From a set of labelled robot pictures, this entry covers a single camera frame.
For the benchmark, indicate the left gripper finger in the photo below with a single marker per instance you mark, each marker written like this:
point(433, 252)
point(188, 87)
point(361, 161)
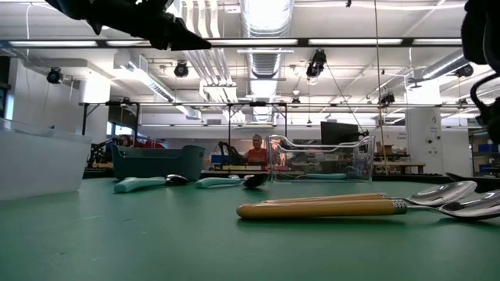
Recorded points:
point(179, 39)

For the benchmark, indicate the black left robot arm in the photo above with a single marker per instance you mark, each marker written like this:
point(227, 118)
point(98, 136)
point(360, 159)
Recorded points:
point(74, 6)

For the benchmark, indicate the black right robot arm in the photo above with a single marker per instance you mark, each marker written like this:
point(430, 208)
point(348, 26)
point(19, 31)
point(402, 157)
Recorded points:
point(480, 31)

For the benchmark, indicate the black ceiling spotlight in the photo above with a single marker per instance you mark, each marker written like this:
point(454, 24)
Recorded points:
point(181, 69)
point(54, 75)
point(386, 98)
point(316, 64)
point(465, 70)

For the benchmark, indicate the grey-blue plastic bin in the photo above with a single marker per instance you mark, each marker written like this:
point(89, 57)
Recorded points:
point(156, 164)

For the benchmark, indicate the person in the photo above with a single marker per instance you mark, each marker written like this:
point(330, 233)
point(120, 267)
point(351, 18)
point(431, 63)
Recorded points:
point(257, 154)

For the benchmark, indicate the distant workbench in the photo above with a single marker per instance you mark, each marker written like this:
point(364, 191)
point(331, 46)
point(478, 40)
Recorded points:
point(234, 168)

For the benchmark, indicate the frosted white plastic bin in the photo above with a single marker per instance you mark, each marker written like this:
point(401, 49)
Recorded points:
point(39, 164)

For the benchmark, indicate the black monitor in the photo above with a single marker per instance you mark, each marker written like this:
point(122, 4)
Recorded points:
point(340, 132)

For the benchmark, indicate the green table mat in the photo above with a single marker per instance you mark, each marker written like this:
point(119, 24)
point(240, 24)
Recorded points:
point(156, 242)

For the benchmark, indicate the clear plastic bin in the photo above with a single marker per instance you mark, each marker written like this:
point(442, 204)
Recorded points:
point(367, 160)

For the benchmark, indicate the wooden bench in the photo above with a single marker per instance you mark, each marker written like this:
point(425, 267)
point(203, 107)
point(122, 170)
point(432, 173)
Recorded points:
point(398, 164)

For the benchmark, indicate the shelf with blue bins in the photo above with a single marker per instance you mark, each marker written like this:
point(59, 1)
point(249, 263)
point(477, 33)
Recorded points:
point(488, 148)

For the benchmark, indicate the silver ventilation duct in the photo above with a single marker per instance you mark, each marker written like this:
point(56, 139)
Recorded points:
point(265, 62)

